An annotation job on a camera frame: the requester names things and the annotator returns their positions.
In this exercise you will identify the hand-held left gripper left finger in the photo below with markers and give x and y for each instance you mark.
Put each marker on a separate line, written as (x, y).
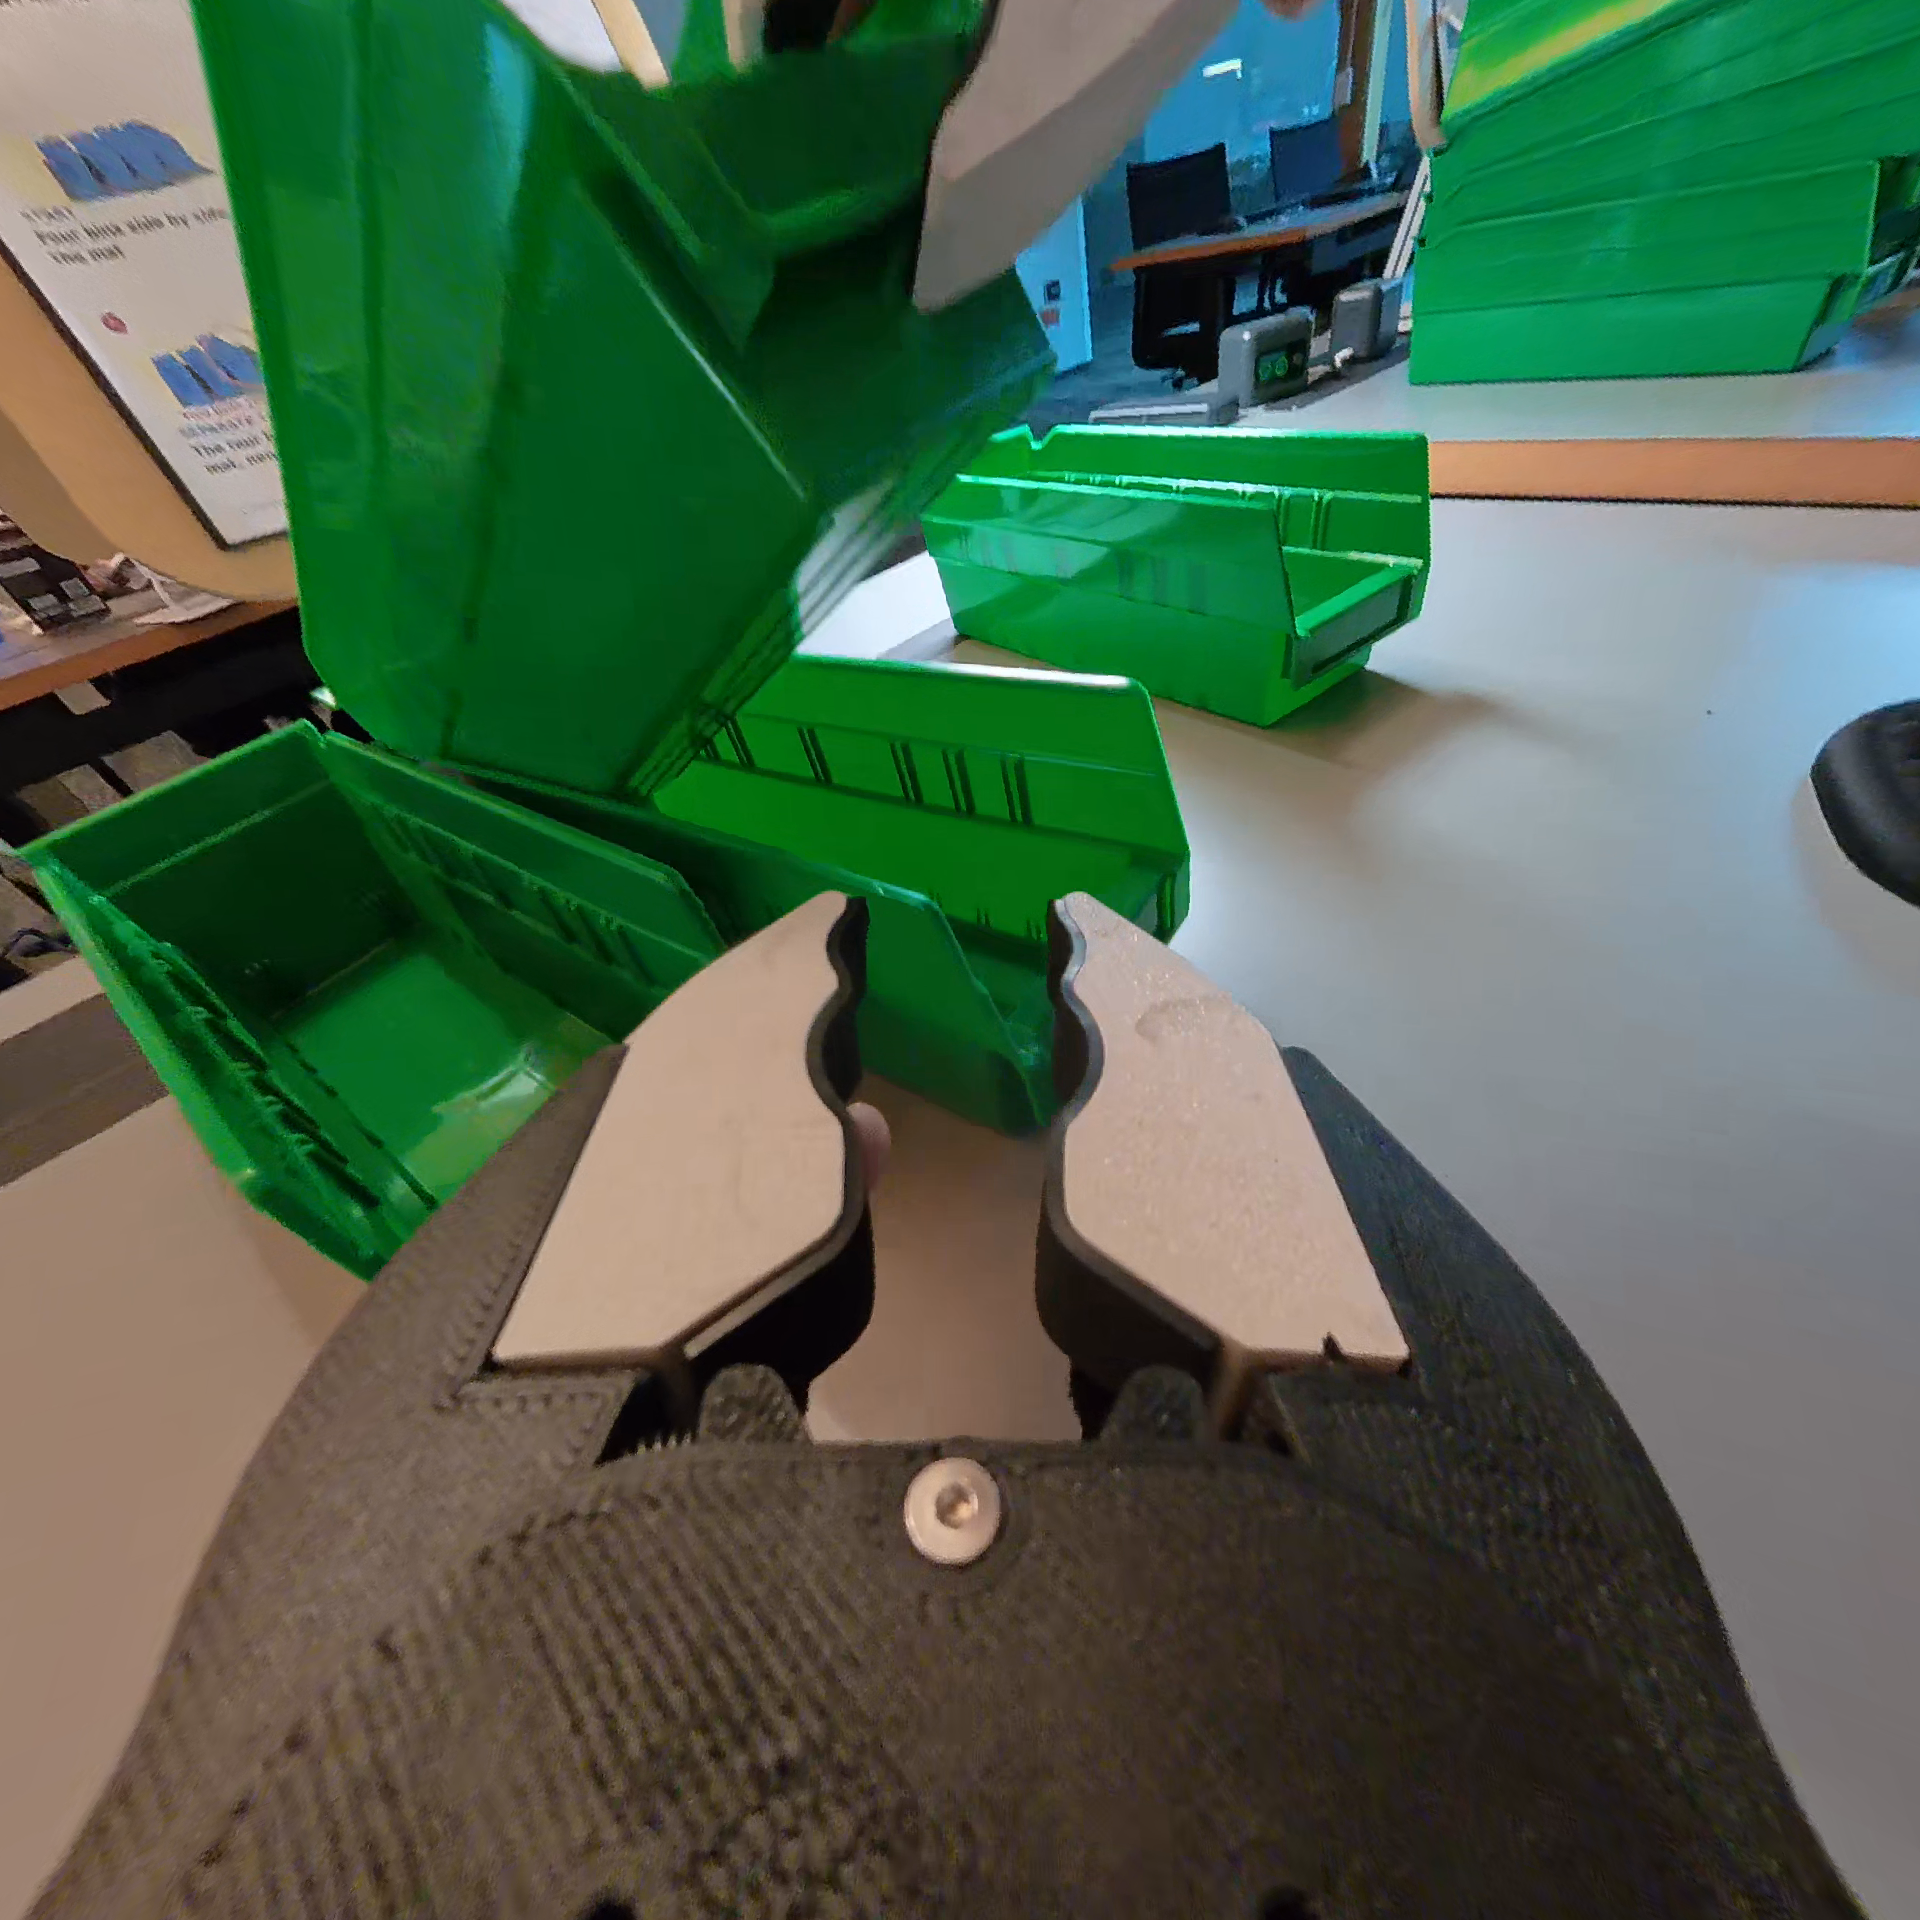
(690, 1185)

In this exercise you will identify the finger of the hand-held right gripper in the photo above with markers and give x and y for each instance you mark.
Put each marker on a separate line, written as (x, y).
(1034, 135)

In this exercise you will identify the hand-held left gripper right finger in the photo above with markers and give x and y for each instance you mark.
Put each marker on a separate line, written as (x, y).
(1215, 1185)

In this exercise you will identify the green plastic bin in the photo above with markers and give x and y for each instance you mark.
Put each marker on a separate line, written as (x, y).
(375, 1020)
(525, 450)
(931, 779)
(1169, 597)

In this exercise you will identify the brown office desk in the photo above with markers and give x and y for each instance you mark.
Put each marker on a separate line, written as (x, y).
(1274, 233)

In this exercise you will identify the dark desk divider strip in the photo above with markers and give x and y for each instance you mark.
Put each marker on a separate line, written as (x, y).
(78, 1096)

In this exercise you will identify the grey battery charger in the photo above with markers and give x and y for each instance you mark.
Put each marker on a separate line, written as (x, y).
(1267, 360)
(1361, 318)

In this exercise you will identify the stack of green bins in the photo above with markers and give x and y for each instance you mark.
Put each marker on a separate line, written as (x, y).
(1622, 273)

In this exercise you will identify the wood-edged grey table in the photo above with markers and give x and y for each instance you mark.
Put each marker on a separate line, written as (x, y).
(1651, 466)

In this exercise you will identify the black chair armrest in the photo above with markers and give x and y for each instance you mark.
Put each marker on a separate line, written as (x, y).
(1878, 809)

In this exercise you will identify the wooden table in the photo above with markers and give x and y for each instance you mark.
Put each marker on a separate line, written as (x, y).
(152, 644)

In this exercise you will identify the stack of printed papers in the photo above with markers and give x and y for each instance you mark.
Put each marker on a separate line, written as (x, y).
(92, 585)

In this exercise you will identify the instruction poster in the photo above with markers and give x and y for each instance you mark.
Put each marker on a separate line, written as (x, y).
(136, 228)

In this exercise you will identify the instruction sheet on clipboard stand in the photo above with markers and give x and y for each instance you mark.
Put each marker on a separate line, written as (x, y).
(92, 478)

